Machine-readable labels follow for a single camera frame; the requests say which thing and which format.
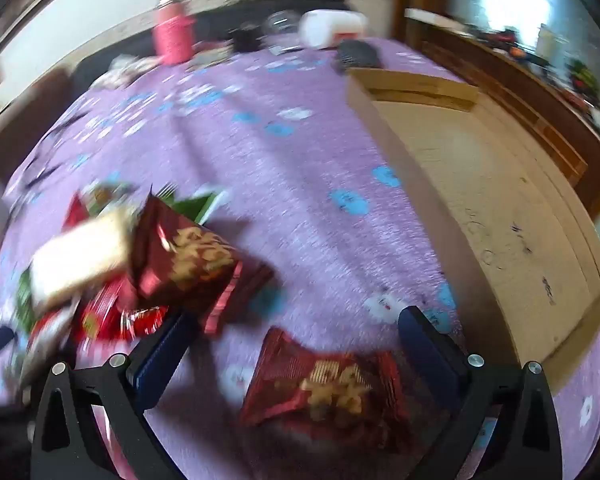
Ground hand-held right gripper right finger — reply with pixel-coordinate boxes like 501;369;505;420
397;305;563;480

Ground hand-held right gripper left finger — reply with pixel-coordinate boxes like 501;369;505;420
30;310;201;480

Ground red snack packet white circle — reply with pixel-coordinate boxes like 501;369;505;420
121;306;170;340

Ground green pea snack packet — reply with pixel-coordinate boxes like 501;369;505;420
14;270;37;333

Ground dark red snack packet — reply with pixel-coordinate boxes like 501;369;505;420
240;327;413;453
130;195;243;336

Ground white and red snack packet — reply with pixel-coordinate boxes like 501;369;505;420
30;210;136;311

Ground small red snack packet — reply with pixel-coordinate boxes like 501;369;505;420
62;194;90;228

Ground cardboard box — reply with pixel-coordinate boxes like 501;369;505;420
345;67;600;396

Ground clear green olive packet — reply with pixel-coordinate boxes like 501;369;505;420
80;182;136;211

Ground white and green snack packet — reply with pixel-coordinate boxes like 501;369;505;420
17;310;81;388

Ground red cartoon-face snack packet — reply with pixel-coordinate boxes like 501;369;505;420
77;280;128;343

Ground purple floral tablecloth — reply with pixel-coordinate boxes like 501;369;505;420
0;35;600;480

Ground dark brown chair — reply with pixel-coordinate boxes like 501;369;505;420
0;67;73;181

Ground purple eyeglasses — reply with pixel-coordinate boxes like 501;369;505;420
22;110;93;191

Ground wooden sideboard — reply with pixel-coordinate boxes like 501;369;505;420
405;7;600;221

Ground white cotton glove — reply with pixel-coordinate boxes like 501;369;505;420
97;55;161;88

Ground black glasses case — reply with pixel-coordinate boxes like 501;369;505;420
332;40;382;73

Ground folded olive cloth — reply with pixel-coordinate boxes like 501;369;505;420
187;45;236;71

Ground green potted plant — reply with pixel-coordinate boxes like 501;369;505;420
567;60;600;98

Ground pink knitted-sleeve bottle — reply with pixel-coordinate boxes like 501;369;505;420
152;0;197;66

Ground small black cup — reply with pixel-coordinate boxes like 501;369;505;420
230;25;266;53

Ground white flat box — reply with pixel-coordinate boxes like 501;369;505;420
405;8;468;31

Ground white plastic jar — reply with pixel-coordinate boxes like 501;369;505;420
299;9;370;50

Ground black sofa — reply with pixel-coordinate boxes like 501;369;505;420
72;0;353;91

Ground etched glass panel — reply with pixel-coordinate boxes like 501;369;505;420
450;0;600;61

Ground pile of cables and tools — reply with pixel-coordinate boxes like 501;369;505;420
475;27;551;68

